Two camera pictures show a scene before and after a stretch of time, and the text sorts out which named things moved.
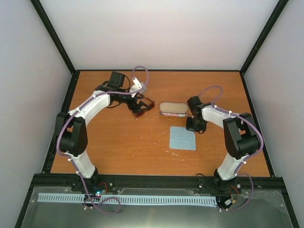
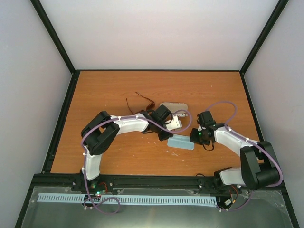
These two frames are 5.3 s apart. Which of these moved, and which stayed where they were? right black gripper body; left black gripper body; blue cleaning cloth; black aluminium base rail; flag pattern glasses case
Moved: left black gripper body; right black gripper body
Stayed: black aluminium base rail; blue cleaning cloth; flag pattern glasses case
